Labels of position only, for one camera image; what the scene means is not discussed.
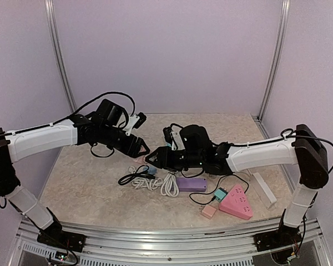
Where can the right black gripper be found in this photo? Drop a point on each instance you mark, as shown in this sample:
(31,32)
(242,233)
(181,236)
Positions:
(164,159)

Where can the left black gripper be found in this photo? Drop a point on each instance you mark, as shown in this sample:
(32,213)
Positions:
(132,147)

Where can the light blue small plug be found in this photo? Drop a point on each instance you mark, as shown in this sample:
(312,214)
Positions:
(152,170)

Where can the purple power strip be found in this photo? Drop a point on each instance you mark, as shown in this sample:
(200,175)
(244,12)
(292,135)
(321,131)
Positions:
(191,184)

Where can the teal plug adapter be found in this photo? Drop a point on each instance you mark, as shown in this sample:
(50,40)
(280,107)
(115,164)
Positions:
(220,194)

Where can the pink triangular power strip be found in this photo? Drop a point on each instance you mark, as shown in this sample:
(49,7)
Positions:
(236,203)

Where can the white power strip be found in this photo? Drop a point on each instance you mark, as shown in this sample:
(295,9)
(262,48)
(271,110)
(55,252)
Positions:
(263,190)

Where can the pink small plug adapter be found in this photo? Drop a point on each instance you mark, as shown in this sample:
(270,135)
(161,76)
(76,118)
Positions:
(141,156)

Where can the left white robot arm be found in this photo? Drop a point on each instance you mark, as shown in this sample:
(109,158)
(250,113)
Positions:
(16,145)

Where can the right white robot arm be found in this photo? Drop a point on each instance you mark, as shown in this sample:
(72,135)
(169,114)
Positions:
(300,147)

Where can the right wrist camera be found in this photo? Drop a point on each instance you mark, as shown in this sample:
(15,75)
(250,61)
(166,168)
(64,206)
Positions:
(172,136)

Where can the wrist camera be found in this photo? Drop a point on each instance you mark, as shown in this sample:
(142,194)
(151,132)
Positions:
(172,136)
(134,122)

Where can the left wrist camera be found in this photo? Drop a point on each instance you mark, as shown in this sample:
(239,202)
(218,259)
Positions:
(134,122)

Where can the aluminium front frame rail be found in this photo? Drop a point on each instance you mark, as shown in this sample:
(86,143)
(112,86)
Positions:
(233,245)

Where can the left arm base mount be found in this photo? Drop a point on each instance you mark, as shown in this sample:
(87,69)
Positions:
(64,240)

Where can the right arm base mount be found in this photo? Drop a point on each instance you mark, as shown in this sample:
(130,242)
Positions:
(275,239)

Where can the left aluminium corner post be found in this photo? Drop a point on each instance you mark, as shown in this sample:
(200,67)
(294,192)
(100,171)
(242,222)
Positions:
(54,34)

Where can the aluminium corner post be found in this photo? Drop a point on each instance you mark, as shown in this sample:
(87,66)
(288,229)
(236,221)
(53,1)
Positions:
(280,37)
(54,34)

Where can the right aluminium corner post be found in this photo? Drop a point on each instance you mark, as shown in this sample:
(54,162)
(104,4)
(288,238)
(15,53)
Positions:
(280,37)

